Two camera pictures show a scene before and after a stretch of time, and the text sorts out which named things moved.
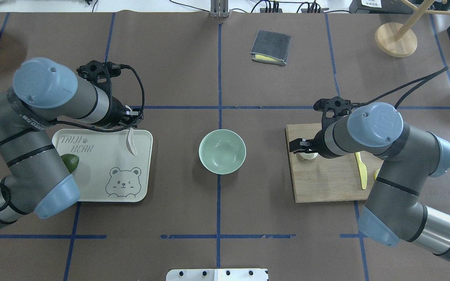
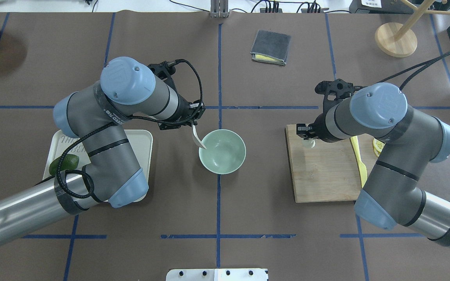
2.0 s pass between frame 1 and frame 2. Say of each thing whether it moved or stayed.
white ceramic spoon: moved
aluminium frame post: stayed
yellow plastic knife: stayed
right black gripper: moved
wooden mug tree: stayed
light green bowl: stayed
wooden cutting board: stayed
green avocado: stayed
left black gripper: moved
